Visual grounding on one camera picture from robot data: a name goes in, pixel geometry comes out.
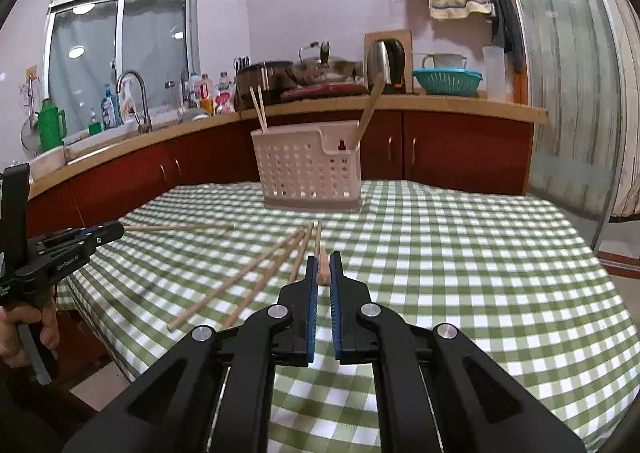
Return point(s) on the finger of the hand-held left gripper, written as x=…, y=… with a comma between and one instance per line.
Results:
x=75, y=232
x=107, y=234

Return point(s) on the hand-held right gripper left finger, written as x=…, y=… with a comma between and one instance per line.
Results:
x=311, y=313

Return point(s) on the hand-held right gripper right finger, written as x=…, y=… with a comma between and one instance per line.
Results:
x=336, y=313

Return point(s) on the wooden chopstick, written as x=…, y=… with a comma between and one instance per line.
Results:
x=366, y=108
x=180, y=227
x=263, y=108
x=372, y=105
x=323, y=268
x=257, y=109

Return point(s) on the pile of wooden chopsticks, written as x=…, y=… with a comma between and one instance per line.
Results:
x=235, y=280

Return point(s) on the pink plastic utensil basket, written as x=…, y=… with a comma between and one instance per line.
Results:
x=300, y=168

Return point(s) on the person's left hand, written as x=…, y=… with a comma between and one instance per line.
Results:
x=12, y=338

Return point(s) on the steel kitchen sink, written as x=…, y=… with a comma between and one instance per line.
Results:
x=105, y=140

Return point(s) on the hanging metal skimmer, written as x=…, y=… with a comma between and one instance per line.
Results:
x=29, y=133

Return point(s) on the green sponge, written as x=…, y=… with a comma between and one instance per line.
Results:
x=95, y=129

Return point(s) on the green thermos flask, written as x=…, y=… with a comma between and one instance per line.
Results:
x=50, y=128

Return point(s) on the green checked tablecloth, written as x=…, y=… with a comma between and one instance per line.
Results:
x=450, y=283

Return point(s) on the blue detergent bottle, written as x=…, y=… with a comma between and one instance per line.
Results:
x=109, y=110

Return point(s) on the white spray bottle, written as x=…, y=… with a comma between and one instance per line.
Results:
x=128, y=105

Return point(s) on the steel kitchen faucet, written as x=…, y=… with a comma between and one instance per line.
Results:
x=142, y=103

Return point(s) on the white dish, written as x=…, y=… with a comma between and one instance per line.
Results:
x=192, y=115

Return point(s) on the white bottle with blue cap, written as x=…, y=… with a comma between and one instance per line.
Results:
x=193, y=90

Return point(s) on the orange liquid bottle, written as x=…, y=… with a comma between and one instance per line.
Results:
x=205, y=89

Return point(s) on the pink and white pouch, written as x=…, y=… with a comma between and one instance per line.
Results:
x=225, y=98

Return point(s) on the sliding kitchen window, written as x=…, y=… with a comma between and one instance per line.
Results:
x=150, y=43

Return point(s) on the red-brown kitchen cabinet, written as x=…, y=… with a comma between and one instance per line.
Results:
x=460, y=148

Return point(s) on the red induction cooker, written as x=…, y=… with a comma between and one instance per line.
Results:
x=325, y=92

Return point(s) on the steel rice cooker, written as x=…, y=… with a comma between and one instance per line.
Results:
x=275, y=83

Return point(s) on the beige kitchen countertop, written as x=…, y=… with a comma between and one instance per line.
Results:
x=450, y=105

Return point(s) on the steel wok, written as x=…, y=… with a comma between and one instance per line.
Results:
x=330, y=70

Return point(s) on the steel electric kettle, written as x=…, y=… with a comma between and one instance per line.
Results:
x=385, y=63

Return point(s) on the teal plastic colander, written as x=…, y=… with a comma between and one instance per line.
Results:
x=447, y=83

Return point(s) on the glass wok lid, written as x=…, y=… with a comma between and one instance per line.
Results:
x=312, y=55

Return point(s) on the white green mug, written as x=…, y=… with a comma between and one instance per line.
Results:
x=447, y=62

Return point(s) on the wooden cutting board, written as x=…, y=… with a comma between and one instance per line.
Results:
x=390, y=34

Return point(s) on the translucent plastic cup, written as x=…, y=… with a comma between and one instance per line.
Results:
x=494, y=75

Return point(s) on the frosted glass sliding door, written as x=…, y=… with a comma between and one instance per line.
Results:
x=560, y=83

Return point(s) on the dark hanging cloth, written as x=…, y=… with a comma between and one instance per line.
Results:
x=505, y=18

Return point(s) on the striped beige curtain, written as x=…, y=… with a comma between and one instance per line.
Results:
x=627, y=108

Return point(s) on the brown wooden door frame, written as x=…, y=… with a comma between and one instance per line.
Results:
x=520, y=88

